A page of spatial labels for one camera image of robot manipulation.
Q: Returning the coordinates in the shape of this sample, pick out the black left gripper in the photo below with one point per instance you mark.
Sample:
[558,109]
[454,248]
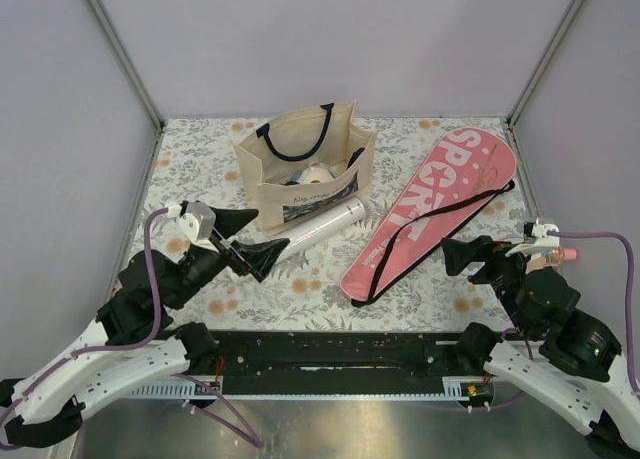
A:
[262,256]

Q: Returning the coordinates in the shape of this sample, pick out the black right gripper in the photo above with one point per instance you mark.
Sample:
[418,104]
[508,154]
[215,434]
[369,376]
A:
[457,254]

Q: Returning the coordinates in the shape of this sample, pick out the white shuttlecock tube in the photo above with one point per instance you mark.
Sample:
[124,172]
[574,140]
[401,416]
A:
[319,227]

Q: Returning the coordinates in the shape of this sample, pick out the pink racket cover bag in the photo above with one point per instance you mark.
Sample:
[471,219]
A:
[466,169]

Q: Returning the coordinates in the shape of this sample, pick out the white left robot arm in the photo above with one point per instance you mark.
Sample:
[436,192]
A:
[130,340]

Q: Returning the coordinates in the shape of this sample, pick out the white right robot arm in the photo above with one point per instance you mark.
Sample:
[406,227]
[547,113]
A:
[585,381]

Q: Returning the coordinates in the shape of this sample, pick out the clear bottle pink cap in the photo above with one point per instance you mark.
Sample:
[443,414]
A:
[551,258]

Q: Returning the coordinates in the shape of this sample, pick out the beige canvas tote bag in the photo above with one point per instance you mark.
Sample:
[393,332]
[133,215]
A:
[271,159]

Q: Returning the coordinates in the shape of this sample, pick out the white tape roll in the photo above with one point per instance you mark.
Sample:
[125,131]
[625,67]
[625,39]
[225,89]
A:
[316,174]

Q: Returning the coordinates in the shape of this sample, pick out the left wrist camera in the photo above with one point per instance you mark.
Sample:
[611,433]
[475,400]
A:
[196,220]

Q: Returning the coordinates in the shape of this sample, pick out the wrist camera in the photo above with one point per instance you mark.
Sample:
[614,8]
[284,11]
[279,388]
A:
[196,220]
[538,237]

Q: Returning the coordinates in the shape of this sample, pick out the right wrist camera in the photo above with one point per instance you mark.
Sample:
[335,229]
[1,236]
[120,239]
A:
[538,237]

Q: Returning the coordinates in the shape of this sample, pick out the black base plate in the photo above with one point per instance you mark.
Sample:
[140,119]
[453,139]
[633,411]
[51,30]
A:
[253,364]

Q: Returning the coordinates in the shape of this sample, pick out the white slotted cable duct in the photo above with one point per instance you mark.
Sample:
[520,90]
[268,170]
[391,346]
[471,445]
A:
[179,389]

